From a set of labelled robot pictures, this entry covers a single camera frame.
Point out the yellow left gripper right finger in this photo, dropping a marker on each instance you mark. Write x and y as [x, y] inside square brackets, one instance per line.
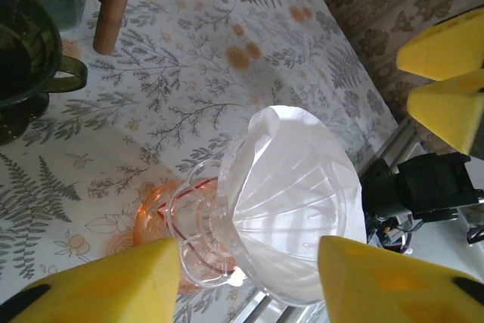
[378, 285]

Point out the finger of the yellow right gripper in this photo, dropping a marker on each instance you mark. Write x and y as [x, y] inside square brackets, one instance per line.
[446, 111]
[446, 50]

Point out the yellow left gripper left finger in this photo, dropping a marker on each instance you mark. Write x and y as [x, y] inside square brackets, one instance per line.
[113, 285]

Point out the pink glass server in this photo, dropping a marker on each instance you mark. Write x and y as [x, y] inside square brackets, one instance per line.
[151, 217]

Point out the white paper coffee filter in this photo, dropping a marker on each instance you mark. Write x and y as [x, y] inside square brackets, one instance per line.
[302, 118]

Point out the green glass coffee dripper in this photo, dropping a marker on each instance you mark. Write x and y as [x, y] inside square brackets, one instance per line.
[15, 58]

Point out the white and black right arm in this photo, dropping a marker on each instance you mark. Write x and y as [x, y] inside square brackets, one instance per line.
[416, 187]

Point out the floral patterned tablecloth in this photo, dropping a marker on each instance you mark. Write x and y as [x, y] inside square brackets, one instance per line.
[189, 73]

